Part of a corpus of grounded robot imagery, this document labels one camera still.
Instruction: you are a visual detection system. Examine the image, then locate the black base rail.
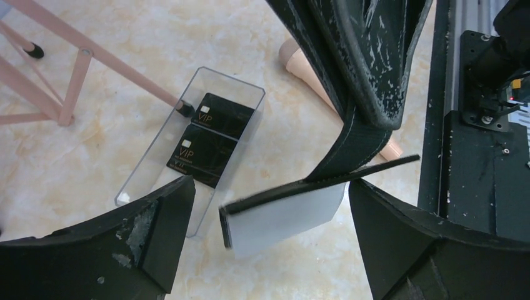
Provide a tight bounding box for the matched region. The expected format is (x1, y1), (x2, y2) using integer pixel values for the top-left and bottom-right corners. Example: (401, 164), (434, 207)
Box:
(417, 1), (529, 242)

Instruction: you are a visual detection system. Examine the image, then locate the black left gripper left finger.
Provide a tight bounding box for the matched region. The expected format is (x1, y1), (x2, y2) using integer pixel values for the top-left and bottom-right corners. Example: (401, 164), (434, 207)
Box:
(1, 176), (196, 299)

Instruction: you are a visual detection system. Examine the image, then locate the pink music stand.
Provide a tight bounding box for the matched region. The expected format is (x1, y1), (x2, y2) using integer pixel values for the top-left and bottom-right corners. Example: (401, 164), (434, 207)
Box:
(1, 1), (194, 133)

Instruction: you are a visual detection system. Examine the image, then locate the clear acrylic tray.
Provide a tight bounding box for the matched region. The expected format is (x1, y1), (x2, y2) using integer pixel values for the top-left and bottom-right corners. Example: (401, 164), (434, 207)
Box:
(114, 67), (266, 239)

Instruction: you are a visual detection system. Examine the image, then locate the black VIP card right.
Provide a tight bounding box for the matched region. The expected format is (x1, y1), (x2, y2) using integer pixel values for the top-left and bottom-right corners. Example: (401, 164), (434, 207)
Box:
(191, 92), (254, 139)

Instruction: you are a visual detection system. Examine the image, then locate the black VIP card left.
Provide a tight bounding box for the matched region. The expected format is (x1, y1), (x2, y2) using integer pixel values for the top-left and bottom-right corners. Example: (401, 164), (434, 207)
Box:
(166, 124), (238, 188)

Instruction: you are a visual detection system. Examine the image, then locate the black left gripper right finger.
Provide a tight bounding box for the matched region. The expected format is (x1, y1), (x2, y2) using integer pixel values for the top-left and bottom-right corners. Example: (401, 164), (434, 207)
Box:
(349, 179), (529, 299)

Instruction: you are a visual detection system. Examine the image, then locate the black vip card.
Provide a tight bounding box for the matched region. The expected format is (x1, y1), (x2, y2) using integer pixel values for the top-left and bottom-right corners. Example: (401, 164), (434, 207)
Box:
(166, 124), (238, 188)
(191, 92), (254, 139)

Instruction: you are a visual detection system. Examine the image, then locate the pink toy microphone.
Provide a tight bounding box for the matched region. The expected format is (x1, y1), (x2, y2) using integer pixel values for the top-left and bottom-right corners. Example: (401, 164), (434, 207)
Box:
(278, 37), (403, 163)

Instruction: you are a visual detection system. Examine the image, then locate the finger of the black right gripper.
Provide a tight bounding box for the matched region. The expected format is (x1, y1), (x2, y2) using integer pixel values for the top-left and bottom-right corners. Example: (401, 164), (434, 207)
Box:
(269, 1), (432, 131)

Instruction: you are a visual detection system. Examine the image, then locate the black leather card holder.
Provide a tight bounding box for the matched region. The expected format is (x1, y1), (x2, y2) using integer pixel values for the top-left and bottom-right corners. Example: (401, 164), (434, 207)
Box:
(219, 103), (420, 257)

